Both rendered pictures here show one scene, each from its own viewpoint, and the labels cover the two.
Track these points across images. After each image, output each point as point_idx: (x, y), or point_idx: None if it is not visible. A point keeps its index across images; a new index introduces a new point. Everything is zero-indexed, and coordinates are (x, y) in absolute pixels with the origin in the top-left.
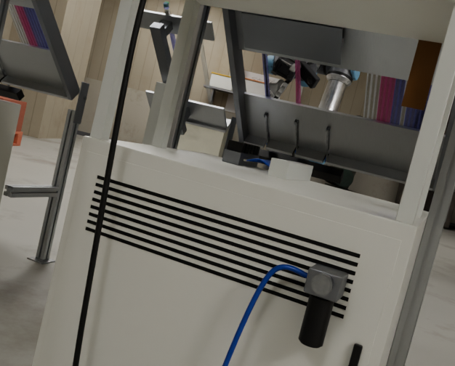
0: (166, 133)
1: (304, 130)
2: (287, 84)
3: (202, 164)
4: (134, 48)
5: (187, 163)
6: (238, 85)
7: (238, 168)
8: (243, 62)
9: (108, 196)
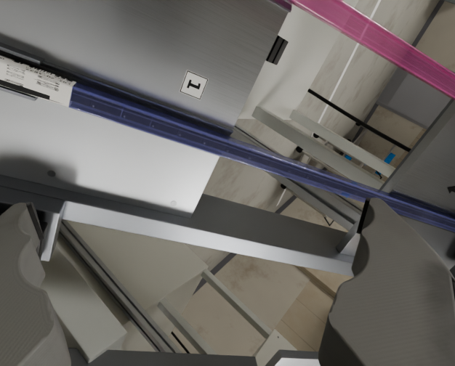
0: (272, 113)
1: None
2: (36, 349)
3: (323, 43)
4: (361, 120)
5: (331, 47)
6: (237, 208)
7: (296, 22)
8: (295, 248)
9: None
